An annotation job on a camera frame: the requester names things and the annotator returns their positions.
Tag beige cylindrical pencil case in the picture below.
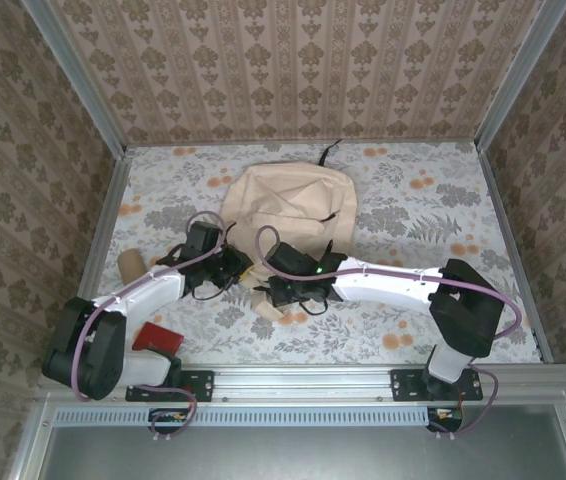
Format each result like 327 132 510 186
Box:
116 248 147 286

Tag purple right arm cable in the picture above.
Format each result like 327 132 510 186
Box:
255 225 523 441

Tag red wallet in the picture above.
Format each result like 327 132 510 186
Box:
131 322 185 354

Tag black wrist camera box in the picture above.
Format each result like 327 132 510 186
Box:
185 222 224 256
267 242 317 279

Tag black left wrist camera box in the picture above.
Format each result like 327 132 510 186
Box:
185 222 224 256

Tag aluminium front frame rail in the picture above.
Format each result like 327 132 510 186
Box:
37 364 566 402

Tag beige canvas backpack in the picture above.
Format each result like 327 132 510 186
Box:
222 141 359 324

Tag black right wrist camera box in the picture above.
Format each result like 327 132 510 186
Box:
267 242 317 279

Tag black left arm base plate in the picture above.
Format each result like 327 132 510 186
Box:
125 369 216 403

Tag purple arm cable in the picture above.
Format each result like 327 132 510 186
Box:
72 210 227 444
255 225 523 441

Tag aluminium frame post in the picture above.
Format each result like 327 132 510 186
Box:
475 0 566 151
21 0 129 154

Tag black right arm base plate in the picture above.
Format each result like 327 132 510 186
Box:
390 368 484 403

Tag grey sheet metal panel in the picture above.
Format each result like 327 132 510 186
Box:
37 424 566 480

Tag aluminium side rail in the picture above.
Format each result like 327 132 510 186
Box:
476 149 548 364
57 149 134 366

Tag grey slotted cable duct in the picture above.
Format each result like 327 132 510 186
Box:
55 407 432 427

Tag floral tablecloth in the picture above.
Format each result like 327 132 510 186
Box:
77 142 544 365

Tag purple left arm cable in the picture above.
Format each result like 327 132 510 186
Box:
72 210 227 444

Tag small controller board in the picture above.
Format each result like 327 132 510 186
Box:
426 407 464 432
148 408 189 434

